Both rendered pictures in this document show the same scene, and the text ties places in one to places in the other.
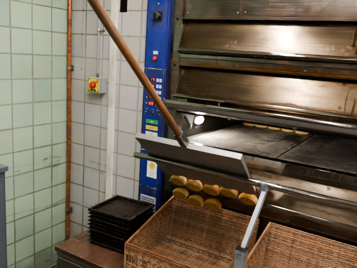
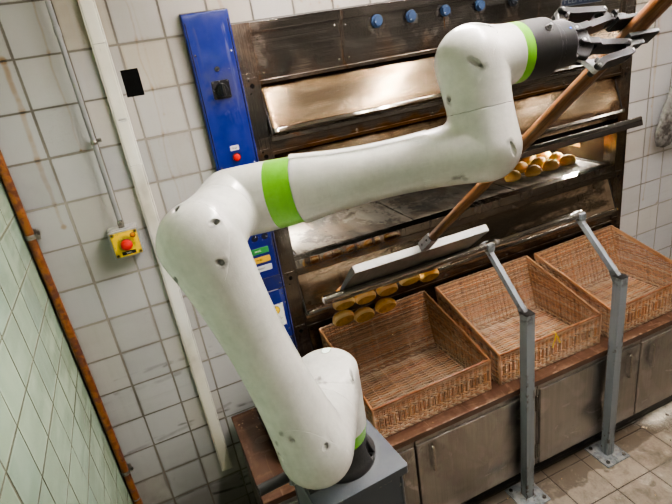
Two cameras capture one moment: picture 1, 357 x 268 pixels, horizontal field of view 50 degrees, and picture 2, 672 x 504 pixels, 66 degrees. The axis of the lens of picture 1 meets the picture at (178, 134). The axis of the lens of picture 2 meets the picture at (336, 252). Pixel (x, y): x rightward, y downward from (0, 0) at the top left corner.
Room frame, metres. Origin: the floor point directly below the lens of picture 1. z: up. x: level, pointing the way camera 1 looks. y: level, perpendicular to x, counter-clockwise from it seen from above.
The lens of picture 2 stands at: (0.88, 1.44, 2.03)
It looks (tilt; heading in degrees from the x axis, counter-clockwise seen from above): 23 degrees down; 310
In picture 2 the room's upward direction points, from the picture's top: 9 degrees counter-clockwise
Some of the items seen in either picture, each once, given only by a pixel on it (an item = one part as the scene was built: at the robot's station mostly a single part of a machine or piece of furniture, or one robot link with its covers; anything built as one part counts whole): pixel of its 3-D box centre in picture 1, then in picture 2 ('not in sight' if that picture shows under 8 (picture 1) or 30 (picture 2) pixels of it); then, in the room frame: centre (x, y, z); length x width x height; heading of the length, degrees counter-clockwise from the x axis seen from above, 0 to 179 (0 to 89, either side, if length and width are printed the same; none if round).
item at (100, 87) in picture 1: (96, 85); (126, 240); (2.55, 0.56, 1.46); 0.10 x 0.07 x 0.10; 59
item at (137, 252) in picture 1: (193, 243); (402, 357); (1.89, -0.12, 0.72); 0.56 x 0.49 x 0.28; 60
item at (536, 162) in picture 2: not in sight; (508, 159); (1.91, -1.48, 1.21); 0.61 x 0.48 x 0.06; 149
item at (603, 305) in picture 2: not in sight; (610, 276); (1.28, -1.14, 0.72); 0.56 x 0.49 x 0.28; 61
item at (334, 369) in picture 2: not in sight; (329, 402); (1.46, 0.83, 1.36); 0.16 x 0.13 x 0.19; 120
